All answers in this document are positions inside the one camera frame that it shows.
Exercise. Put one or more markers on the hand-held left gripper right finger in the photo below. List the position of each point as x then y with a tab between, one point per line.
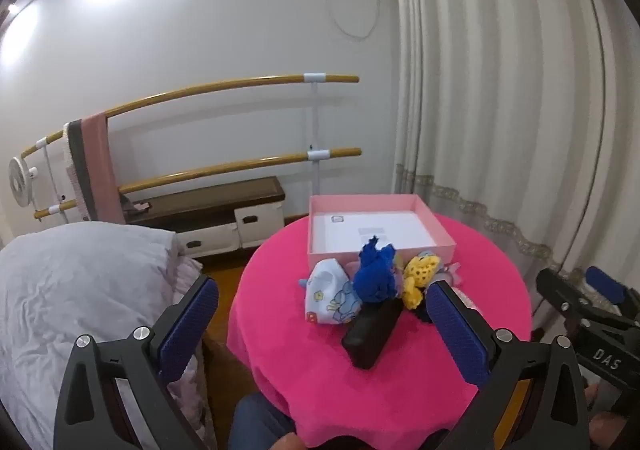
457	335

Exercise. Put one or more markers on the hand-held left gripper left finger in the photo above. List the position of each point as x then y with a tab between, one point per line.
190	325

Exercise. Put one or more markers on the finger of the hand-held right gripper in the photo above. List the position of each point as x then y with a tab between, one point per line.
555	285
607	286

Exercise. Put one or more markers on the yellow spotted sock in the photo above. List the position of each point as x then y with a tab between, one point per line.
420	275

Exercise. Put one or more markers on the black case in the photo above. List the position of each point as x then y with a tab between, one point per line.
367	340

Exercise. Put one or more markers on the blue knitted glove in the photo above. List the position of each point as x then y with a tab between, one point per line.
375	275

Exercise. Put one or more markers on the white cartoon print cloth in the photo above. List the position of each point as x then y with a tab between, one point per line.
325	295

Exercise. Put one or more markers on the pink cardboard box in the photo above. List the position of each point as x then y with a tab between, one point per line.
350	240

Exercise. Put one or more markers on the person's left hand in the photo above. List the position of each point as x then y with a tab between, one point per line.
288	443

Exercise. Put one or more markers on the grey pink cloth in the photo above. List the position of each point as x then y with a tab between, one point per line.
448	274

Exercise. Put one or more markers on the person's leg in jeans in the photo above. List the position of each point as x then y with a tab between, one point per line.
250	420

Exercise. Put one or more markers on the white duvet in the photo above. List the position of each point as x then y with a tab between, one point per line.
75	290

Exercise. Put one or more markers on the pink tablecloth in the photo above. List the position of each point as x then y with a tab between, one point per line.
310	360

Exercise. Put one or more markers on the low bench with white drawers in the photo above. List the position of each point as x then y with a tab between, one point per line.
215	200

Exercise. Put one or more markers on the small pink grey object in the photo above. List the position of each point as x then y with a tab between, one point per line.
136	206

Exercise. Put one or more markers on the pink grey towel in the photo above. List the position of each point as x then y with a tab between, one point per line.
97	164

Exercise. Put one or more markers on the cream curtain with lace trim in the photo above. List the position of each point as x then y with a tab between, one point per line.
500	79

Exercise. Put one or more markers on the small white fan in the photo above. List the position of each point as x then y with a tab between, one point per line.
20	180

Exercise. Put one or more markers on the wooden ballet barre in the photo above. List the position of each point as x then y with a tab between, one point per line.
250	81

